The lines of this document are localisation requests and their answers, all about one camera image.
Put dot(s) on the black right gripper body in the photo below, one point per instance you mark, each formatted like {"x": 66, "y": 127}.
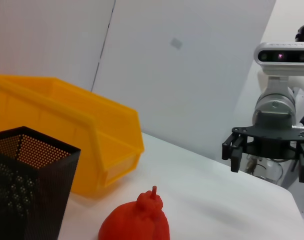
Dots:
{"x": 269, "y": 140}

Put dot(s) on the red-orange toy fruit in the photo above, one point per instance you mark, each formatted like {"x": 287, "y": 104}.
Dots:
{"x": 134, "y": 220}

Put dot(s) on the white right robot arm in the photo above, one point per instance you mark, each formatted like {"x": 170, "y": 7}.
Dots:
{"x": 274, "y": 102}

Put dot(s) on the black mesh pen holder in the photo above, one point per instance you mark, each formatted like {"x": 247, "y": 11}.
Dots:
{"x": 29, "y": 195}

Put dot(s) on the yellow plastic storage bin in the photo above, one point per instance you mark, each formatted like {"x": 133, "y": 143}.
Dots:
{"x": 67, "y": 112}

